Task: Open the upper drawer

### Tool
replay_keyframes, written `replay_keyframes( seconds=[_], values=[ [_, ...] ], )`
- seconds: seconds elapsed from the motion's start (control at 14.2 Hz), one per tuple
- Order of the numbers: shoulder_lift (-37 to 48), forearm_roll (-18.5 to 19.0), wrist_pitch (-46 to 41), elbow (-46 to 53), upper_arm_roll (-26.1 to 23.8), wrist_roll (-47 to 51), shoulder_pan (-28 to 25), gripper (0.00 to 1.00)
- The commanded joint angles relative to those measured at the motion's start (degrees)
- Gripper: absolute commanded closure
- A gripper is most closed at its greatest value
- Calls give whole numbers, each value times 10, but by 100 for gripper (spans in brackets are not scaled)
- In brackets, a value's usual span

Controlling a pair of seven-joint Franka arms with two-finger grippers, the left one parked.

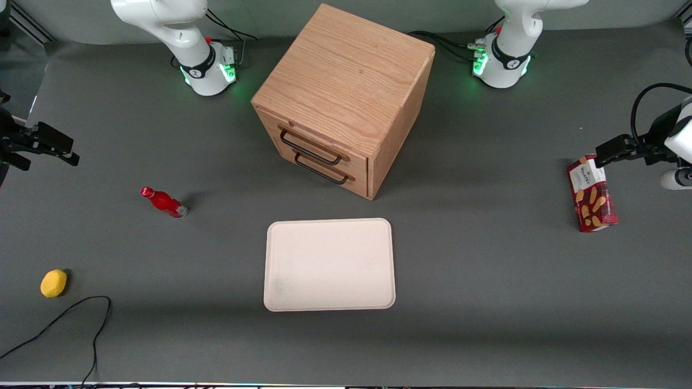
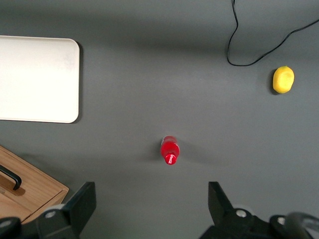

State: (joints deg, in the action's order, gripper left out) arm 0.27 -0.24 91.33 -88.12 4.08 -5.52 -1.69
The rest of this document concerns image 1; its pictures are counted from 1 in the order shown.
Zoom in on cream rectangular plastic tray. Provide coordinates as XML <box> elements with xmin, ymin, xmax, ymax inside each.
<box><xmin>263</xmin><ymin>218</ymin><xmax>396</xmax><ymax>312</ymax></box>

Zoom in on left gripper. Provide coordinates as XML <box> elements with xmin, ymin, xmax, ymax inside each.
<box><xmin>595</xmin><ymin>96</ymin><xmax>692</xmax><ymax>169</ymax></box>

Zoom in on aluminium frame profile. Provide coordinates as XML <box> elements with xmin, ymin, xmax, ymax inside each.
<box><xmin>6</xmin><ymin>2</ymin><xmax>56</xmax><ymax>45</ymax></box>

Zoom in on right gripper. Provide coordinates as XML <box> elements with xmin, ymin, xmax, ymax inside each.
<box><xmin>0</xmin><ymin>107</ymin><xmax>79</xmax><ymax>166</ymax></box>

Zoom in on black left arm base cables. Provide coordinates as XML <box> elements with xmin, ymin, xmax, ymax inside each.
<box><xmin>407</xmin><ymin>30</ymin><xmax>479</xmax><ymax>61</ymax></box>

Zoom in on oak wooden drawer cabinet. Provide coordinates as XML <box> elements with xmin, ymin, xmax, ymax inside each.
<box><xmin>250</xmin><ymin>3</ymin><xmax>436</xmax><ymax>201</ymax></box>

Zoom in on black right arm base cables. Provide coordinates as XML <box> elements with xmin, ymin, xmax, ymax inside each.
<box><xmin>204</xmin><ymin>8</ymin><xmax>259</xmax><ymax>68</ymax></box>

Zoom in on red shortbread biscuit box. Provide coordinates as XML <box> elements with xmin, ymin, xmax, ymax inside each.
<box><xmin>567</xmin><ymin>154</ymin><xmax>619</xmax><ymax>233</ymax></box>

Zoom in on thin black table cable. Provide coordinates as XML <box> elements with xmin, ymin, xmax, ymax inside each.
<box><xmin>0</xmin><ymin>296</ymin><xmax>112</xmax><ymax>386</ymax></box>

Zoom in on yellow lemon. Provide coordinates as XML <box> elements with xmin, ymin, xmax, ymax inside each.
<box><xmin>40</xmin><ymin>269</ymin><xmax>68</xmax><ymax>299</ymax></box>

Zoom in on black left wrist camera cable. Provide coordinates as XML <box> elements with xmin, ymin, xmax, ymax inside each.
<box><xmin>630</xmin><ymin>82</ymin><xmax>692</xmax><ymax>155</ymax></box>

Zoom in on small red bottle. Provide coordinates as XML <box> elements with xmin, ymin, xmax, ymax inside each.
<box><xmin>140</xmin><ymin>186</ymin><xmax>188</xmax><ymax>219</ymax></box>

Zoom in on black arm base cables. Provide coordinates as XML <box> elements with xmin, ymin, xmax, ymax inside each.
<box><xmin>204</xmin><ymin>8</ymin><xmax>259</xmax><ymax>68</ymax></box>
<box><xmin>407</xmin><ymin>30</ymin><xmax>479</xmax><ymax>61</ymax></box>

